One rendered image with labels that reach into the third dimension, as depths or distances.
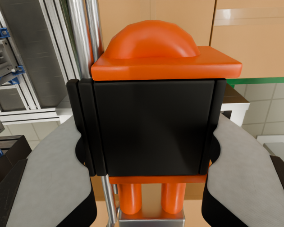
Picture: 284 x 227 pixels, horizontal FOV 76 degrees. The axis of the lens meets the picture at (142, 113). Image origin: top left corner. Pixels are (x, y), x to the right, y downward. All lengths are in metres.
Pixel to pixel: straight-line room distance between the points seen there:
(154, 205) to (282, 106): 1.55
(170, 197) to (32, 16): 1.04
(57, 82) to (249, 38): 0.94
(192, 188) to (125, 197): 0.29
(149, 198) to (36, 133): 1.54
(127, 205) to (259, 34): 0.68
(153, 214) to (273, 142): 1.70
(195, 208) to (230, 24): 0.55
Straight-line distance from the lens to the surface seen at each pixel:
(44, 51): 1.12
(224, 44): 0.71
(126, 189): 0.17
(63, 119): 0.76
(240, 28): 0.72
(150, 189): 0.21
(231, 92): 0.82
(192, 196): 0.44
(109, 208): 0.17
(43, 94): 1.21
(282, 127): 1.81
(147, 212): 0.19
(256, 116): 1.63
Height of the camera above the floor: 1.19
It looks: 60 degrees down
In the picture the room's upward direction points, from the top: 180 degrees clockwise
